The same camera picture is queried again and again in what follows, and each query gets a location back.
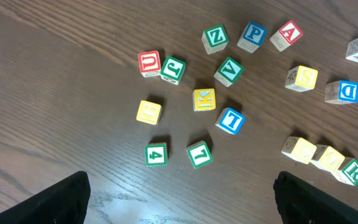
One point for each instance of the yellow K block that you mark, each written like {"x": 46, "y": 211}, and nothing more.
{"x": 204, "y": 99}

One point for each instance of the green V block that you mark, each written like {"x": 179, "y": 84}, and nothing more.
{"x": 229, "y": 72}

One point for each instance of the green R block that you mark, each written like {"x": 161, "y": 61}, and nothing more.
{"x": 347, "y": 172}

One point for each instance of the blue P block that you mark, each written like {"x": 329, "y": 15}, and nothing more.
{"x": 252, "y": 37}

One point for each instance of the green J block left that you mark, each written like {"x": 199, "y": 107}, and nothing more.
{"x": 172, "y": 70}

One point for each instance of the blue D block lower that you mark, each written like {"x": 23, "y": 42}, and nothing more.
{"x": 341, "y": 92}

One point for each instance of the green Z block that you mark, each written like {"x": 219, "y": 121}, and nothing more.
{"x": 214, "y": 39}

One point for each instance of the green 7 block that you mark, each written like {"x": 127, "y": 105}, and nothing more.
{"x": 199, "y": 154}

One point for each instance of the yellow C block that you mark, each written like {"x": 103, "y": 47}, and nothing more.
{"x": 299, "y": 149}

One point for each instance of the red U block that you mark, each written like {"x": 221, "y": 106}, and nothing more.
{"x": 149, "y": 63}

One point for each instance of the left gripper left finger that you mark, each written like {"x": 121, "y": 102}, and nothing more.
{"x": 63, "y": 202}

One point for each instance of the yellow block lower left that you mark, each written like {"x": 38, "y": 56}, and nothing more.
{"x": 149, "y": 112}

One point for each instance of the green 4 block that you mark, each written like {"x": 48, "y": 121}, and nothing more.
{"x": 156, "y": 154}

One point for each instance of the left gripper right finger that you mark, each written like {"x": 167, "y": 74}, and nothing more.
{"x": 298, "y": 202}

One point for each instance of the yellow O block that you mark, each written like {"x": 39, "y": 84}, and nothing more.
{"x": 327, "y": 158}

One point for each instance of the red A block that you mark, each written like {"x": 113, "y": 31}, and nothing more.
{"x": 287, "y": 35}

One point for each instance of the yellow S block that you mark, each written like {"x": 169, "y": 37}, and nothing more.
{"x": 301, "y": 78}

